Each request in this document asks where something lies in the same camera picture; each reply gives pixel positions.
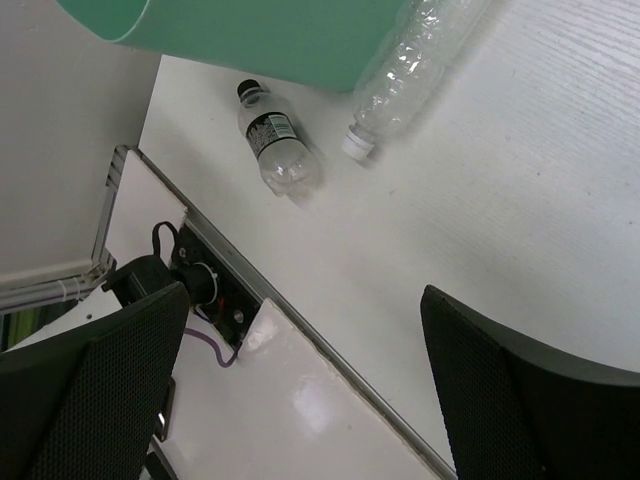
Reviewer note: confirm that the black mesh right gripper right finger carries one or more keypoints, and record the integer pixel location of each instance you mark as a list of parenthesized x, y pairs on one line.
[(517, 408)]

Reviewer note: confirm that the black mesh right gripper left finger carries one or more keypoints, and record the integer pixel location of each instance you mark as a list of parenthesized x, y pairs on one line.
[(83, 404)]

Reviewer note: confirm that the clear bottle black label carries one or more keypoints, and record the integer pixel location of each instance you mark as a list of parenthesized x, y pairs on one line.
[(286, 164)]

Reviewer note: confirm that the green plastic bin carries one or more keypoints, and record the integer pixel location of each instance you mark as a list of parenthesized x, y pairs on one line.
[(318, 43)]

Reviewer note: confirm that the white side panel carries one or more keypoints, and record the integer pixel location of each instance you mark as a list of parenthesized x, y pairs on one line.
[(281, 411)]

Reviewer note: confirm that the crumpled clear bottle white cap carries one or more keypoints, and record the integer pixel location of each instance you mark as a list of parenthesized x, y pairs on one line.
[(407, 68)]

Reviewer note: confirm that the aluminium frame profile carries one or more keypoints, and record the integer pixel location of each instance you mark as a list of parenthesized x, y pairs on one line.
[(59, 286)]

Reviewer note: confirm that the black connector with cables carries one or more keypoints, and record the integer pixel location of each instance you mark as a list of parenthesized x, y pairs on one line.
[(179, 255)]

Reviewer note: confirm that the aluminium table edge rail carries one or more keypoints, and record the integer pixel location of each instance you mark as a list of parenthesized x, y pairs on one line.
[(261, 289)]

